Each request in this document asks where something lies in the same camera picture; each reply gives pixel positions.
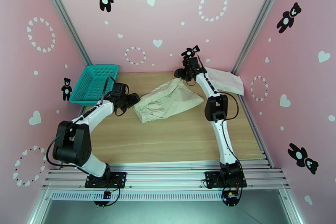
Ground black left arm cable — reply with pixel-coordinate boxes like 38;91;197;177
46;76;118;172

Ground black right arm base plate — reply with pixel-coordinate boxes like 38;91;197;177
205;171;247;189

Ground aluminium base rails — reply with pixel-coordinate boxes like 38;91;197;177
40;160;291;192

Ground circuit board with yellow connector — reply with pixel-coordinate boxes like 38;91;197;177
223;190;241;206

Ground slotted metal strip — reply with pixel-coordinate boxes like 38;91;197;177
50;190;280;202

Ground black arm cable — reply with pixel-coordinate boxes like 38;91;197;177
190;53;244;171
46;76;118;172

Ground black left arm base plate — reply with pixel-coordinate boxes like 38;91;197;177
84;171;127;189

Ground pale pink T-shirt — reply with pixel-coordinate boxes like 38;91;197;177
204;66;245;97

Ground beige elastic-waist shorts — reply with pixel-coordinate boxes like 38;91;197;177
133;77;205;124

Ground aluminium frame post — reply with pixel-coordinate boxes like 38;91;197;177
230;0;291;75
34;0;92;66

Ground teal plastic mesh basket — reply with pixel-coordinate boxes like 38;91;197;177
69;64;119;107

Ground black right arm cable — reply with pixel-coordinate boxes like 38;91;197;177
190;53;244;171

